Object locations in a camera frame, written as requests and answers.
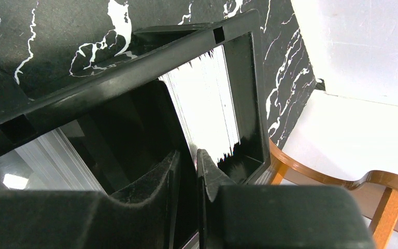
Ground white cards stack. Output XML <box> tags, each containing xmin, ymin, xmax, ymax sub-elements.
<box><xmin>158</xmin><ymin>46</ymin><xmax>240</xmax><ymax>163</ymax></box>

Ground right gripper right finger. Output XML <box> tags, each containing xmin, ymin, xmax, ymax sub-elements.
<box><xmin>197</xmin><ymin>149</ymin><xmax>375</xmax><ymax>248</ymax></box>

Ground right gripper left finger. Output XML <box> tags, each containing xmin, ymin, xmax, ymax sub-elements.
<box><xmin>0</xmin><ymin>150</ymin><xmax>180</xmax><ymax>248</ymax></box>

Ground silver cards in box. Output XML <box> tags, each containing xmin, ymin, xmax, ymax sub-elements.
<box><xmin>0</xmin><ymin>128</ymin><xmax>105</xmax><ymax>193</ymax></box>

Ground black card box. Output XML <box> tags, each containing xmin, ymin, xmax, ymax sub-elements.
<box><xmin>0</xmin><ymin>8</ymin><xmax>272</xmax><ymax>197</ymax></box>

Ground orange wooden tiered rack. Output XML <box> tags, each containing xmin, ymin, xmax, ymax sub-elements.
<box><xmin>261</xmin><ymin>141</ymin><xmax>398</xmax><ymax>248</ymax></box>

